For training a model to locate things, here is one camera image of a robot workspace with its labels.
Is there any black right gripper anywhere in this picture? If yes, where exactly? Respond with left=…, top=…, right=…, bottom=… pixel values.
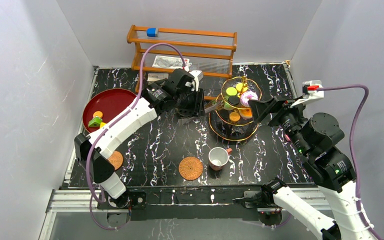
left=246, top=95, right=309, bottom=156

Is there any orange white round cake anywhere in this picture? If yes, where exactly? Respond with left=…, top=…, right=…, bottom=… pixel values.
left=238, top=108, right=253, bottom=120

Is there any pink frosted donut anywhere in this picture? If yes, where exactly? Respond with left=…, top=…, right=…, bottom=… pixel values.
left=239, top=91, right=259, bottom=107

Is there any orange round cookie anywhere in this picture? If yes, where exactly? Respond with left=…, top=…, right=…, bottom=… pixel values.
left=235, top=82, right=248, bottom=93
left=229, top=111, right=241, bottom=123

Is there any black round cookie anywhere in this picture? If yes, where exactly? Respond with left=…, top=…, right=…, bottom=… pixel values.
left=218, top=109, right=230, bottom=121
left=227, top=95, right=240, bottom=107

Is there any three-tier glass gold stand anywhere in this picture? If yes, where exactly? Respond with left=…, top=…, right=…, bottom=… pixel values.
left=208, top=76, right=262, bottom=142

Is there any green frosted donut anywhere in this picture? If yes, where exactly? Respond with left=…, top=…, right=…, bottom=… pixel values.
left=223, top=102, right=235, bottom=111

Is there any green round cookie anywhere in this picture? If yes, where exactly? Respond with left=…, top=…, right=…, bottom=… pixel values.
left=225, top=86, right=238, bottom=97

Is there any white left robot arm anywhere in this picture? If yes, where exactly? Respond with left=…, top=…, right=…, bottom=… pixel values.
left=74, top=68, right=205, bottom=208

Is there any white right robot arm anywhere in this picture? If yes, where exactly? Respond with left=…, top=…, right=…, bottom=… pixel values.
left=248, top=96, right=379, bottom=240

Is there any white plastic packet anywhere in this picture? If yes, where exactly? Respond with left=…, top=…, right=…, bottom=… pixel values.
left=152, top=55, right=191, bottom=69

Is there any small white red box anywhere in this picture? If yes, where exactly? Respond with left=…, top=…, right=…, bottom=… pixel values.
left=147, top=72, right=169, bottom=82

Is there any wooden shelf rack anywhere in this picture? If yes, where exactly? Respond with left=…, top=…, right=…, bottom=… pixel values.
left=126, top=25, right=238, bottom=100

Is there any pink floral mug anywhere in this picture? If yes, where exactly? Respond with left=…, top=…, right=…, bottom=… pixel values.
left=208, top=147, right=233, bottom=171

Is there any centre woven rattan coaster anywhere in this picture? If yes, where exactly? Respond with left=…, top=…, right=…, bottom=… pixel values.
left=178, top=156, right=204, bottom=181

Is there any woven rattan coaster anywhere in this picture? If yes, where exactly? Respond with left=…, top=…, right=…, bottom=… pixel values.
left=178, top=156, right=204, bottom=181
left=108, top=151, right=124, bottom=171

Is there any red round tray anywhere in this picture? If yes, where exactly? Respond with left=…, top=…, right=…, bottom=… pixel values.
left=82, top=88, right=136, bottom=133

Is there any blue white eraser block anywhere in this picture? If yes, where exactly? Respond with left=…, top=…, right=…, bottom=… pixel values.
left=146, top=27, right=159, bottom=38

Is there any small orange macaron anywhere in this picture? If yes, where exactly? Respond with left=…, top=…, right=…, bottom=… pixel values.
left=93, top=111, right=103, bottom=119

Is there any left woven rattan coaster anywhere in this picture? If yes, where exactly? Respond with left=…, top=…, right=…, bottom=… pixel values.
left=108, top=151, right=124, bottom=171

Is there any green triangular toy cake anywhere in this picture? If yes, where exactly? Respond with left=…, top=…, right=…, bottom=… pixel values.
left=87, top=116, right=103, bottom=128

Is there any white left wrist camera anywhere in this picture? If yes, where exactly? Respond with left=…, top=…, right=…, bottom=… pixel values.
left=189, top=70, right=204, bottom=92

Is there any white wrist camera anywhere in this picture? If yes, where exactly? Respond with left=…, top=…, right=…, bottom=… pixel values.
left=290, top=80, right=324, bottom=108
left=189, top=70, right=204, bottom=92

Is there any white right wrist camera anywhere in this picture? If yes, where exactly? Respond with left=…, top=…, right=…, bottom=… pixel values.
left=290, top=80, right=324, bottom=108

